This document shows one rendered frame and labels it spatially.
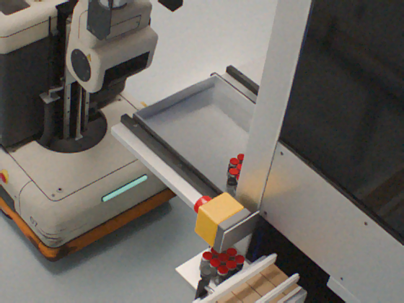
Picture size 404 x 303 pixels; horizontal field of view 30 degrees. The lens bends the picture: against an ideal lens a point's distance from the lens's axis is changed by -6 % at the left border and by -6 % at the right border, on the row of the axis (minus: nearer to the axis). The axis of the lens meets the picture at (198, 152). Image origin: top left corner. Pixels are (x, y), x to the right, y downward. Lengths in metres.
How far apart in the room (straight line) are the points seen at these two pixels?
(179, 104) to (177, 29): 1.83
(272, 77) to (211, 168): 0.49
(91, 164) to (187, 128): 0.80
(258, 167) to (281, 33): 0.29
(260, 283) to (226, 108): 0.57
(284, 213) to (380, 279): 0.24
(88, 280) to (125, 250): 0.19
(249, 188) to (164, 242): 1.29
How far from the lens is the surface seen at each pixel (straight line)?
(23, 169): 2.58
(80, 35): 2.21
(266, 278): 1.52
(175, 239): 2.77
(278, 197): 1.44
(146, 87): 3.35
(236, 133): 1.86
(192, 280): 1.55
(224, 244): 1.48
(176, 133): 1.83
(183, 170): 1.72
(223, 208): 1.48
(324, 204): 1.36
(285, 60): 1.29
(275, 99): 1.34
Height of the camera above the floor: 2.11
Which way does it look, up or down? 43 degrees down
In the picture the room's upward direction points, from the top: 10 degrees clockwise
